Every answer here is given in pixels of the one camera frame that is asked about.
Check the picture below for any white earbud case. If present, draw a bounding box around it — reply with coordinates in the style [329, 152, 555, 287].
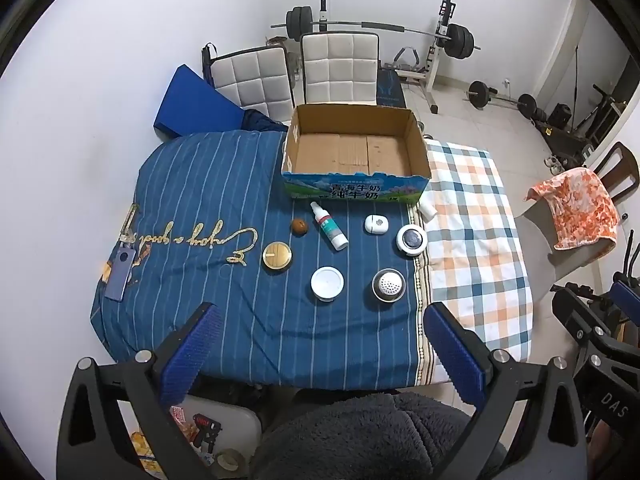
[363, 214, 390, 235]

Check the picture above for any white teal spray bottle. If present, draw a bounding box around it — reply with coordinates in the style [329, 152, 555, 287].
[310, 202, 348, 252]

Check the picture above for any brown walnut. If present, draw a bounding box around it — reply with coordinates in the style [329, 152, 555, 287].
[291, 218, 308, 236]

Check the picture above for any orange floral cloth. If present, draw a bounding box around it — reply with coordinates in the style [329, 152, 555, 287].
[526, 167, 620, 259]

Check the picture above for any wooden chair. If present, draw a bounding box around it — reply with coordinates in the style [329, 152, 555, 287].
[594, 141, 639, 205]

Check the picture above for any white tray with clutter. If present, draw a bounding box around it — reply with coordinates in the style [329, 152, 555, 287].
[117, 392, 263, 480]

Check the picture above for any dark fleece clothing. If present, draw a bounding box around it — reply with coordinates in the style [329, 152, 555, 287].
[248, 389, 471, 479]

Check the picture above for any black exercise equipment pile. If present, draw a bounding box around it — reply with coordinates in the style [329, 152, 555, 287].
[530, 48, 638, 176]

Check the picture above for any blue phone-like device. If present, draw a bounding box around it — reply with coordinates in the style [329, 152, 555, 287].
[104, 245, 136, 301]

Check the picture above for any silver perforated round device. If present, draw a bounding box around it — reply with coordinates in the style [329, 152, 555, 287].
[371, 269, 407, 304]

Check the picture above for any white round dark-centre device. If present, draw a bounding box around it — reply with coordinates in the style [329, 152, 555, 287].
[396, 223, 427, 258]

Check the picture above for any barbell on floor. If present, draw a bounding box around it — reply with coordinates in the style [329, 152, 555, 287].
[466, 80, 538, 119]

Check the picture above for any white round lid jar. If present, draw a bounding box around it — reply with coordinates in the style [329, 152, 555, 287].
[310, 266, 344, 302]

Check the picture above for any blue striped bedsheet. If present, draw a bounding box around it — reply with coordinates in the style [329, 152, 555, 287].
[91, 130, 425, 390]

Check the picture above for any gold round tin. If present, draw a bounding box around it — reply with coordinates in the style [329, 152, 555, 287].
[262, 242, 293, 271]

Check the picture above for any open cardboard milk box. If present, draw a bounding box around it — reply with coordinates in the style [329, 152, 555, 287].
[281, 103, 432, 204]

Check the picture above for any white weight bench rack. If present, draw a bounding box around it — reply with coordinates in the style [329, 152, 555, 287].
[319, 0, 456, 115]

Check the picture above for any blue folded mat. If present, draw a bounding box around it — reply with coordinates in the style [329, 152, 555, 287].
[153, 65, 244, 138]

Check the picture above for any right white padded chair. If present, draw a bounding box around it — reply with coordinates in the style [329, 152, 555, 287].
[300, 32, 380, 105]

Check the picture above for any white padded chair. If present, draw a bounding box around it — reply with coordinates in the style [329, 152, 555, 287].
[201, 42, 295, 125]
[300, 32, 380, 105]

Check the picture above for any barbell on rack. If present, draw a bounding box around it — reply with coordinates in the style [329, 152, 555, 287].
[270, 5, 483, 60]

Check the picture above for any left white padded chair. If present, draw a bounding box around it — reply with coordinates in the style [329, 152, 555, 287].
[201, 42, 295, 125]

